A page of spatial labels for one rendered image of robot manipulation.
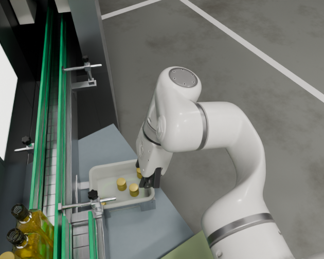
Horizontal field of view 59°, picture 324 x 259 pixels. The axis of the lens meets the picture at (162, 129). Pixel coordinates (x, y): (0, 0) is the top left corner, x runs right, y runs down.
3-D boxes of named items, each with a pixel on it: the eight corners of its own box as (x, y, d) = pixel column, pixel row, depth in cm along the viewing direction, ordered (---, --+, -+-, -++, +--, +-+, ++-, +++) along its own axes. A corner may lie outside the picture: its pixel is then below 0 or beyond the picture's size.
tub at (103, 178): (92, 178, 114) (88, 166, 107) (148, 168, 117) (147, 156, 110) (94, 220, 104) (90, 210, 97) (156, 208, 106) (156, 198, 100)
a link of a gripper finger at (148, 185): (144, 169, 62) (138, 185, 67) (146, 182, 60) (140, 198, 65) (158, 169, 63) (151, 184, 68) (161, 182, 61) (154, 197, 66)
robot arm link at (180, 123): (233, 127, 41) (173, 132, 38) (206, 168, 49) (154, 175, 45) (195, 61, 50) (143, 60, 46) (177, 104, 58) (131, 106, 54)
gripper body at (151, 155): (140, 106, 57) (130, 141, 66) (148, 147, 51) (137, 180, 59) (175, 108, 60) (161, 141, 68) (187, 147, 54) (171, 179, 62)
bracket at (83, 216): (76, 220, 98) (71, 211, 92) (104, 214, 99) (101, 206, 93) (76, 230, 95) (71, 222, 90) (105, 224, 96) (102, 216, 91)
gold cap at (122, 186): (126, 182, 111) (125, 176, 108) (127, 190, 109) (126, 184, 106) (117, 183, 111) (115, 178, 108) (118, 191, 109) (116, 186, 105)
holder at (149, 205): (79, 181, 114) (74, 171, 108) (147, 169, 117) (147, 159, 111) (80, 223, 103) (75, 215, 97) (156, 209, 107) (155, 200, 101)
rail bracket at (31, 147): (23, 159, 106) (9, 136, 95) (43, 155, 106) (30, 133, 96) (22, 168, 103) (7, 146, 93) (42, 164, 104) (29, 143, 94)
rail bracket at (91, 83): (71, 94, 139) (58, 56, 122) (106, 89, 141) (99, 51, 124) (71, 101, 136) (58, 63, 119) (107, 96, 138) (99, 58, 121)
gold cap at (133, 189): (138, 187, 110) (137, 182, 107) (139, 196, 108) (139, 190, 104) (129, 189, 110) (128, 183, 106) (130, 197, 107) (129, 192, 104)
